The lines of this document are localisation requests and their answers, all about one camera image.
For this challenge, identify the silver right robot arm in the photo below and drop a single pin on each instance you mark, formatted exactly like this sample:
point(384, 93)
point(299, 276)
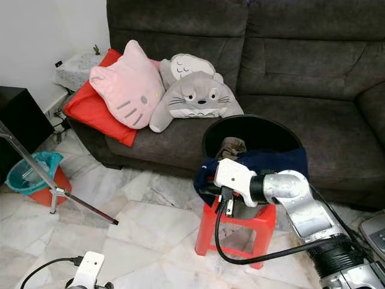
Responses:
point(307, 198)

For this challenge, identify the brown garment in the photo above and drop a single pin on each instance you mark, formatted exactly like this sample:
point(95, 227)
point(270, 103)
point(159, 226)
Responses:
point(231, 147)

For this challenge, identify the red plastic stool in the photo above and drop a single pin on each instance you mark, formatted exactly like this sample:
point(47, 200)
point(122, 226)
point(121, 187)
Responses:
point(240, 232)

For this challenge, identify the round black laundry basket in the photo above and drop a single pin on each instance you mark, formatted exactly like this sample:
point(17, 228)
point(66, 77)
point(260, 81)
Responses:
point(267, 132)

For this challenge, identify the large grey Totoro plush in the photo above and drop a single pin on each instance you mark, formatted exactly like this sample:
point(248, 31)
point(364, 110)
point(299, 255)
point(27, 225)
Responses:
point(195, 96)

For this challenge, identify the small sleeping Totoro plush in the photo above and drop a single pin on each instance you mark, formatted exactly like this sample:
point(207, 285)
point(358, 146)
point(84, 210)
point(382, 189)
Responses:
point(183, 66)

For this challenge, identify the pink cat face cushion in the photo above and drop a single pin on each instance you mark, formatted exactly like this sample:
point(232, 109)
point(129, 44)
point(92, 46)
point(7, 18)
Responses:
point(126, 87)

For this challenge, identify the red cushion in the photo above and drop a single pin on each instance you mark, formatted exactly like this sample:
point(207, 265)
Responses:
point(90, 111)

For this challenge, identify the chrome clothes rack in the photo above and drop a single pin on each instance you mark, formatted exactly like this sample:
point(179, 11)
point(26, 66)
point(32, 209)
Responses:
point(58, 191)

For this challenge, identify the teal plastic bin liner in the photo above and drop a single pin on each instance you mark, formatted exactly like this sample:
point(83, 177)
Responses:
point(17, 180)

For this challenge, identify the dark grey fabric sofa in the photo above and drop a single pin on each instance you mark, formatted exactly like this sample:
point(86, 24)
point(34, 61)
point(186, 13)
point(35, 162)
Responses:
point(307, 60)

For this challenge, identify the black power strip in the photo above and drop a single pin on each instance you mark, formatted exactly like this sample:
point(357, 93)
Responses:
point(61, 120)

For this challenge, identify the red waste bin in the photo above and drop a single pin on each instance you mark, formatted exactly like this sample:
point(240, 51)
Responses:
point(45, 195)

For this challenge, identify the side table with lace cloth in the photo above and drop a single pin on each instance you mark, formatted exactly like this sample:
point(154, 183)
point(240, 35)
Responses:
point(78, 69)

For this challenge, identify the black TV cabinet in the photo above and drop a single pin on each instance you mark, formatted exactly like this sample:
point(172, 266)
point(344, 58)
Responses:
point(24, 126)

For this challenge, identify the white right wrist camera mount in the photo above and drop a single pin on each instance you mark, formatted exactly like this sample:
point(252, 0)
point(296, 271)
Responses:
point(234, 177)

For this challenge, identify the black wall socket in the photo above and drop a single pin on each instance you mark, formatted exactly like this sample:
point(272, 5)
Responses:
point(58, 64)

